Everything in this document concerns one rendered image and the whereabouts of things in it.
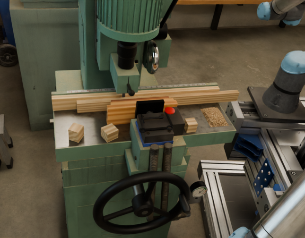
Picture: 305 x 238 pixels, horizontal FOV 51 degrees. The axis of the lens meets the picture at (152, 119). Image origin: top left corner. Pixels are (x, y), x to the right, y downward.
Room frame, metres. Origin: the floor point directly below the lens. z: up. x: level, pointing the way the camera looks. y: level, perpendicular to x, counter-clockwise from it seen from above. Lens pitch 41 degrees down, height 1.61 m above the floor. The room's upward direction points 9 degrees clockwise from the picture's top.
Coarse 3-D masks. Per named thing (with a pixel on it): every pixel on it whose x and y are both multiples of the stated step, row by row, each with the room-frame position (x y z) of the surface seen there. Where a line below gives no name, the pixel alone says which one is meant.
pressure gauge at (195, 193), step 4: (192, 184) 0.75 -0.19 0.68; (196, 184) 0.75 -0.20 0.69; (200, 184) 0.75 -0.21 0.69; (204, 184) 0.76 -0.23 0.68; (192, 188) 0.74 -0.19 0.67; (196, 188) 0.73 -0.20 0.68; (200, 188) 0.74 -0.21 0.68; (192, 192) 0.73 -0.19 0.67; (196, 192) 0.73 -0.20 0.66; (200, 192) 0.74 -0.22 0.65; (204, 192) 0.75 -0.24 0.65; (196, 196) 0.73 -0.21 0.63
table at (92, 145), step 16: (64, 112) 0.79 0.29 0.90; (96, 112) 0.81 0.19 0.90; (192, 112) 0.89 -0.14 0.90; (224, 112) 0.92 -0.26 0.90; (64, 128) 0.71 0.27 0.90; (96, 128) 0.74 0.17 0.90; (128, 128) 0.76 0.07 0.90; (208, 128) 0.82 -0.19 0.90; (224, 128) 0.83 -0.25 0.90; (64, 144) 0.65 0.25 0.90; (80, 144) 0.66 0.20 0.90; (96, 144) 0.67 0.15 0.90; (112, 144) 0.68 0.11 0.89; (128, 144) 0.70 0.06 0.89; (192, 144) 0.78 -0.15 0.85; (208, 144) 0.80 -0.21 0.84; (64, 160) 0.63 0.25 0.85; (128, 160) 0.65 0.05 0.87
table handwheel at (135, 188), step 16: (144, 176) 0.53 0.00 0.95; (160, 176) 0.55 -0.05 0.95; (176, 176) 0.57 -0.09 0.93; (112, 192) 0.50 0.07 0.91; (144, 192) 0.58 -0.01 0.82; (96, 208) 0.48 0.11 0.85; (128, 208) 0.53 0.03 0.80; (144, 208) 0.52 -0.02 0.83; (176, 208) 0.58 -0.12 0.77; (112, 224) 0.51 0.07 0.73; (144, 224) 0.55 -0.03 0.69; (160, 224) 0.55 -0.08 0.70
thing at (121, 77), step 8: (112, 56) 0.91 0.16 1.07; (112, 64) 0.89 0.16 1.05; (112, 72) 0.88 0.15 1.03; (120, 72) 0.82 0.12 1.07; (128, 72) 0.83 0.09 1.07; (136, 72) 0.83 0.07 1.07; (120, 80) 0.80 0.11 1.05; (128, 80) 0.81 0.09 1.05; (136, 80) 0.82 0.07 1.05; (120, 88) 0.80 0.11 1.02; (136, 88) 0.82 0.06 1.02
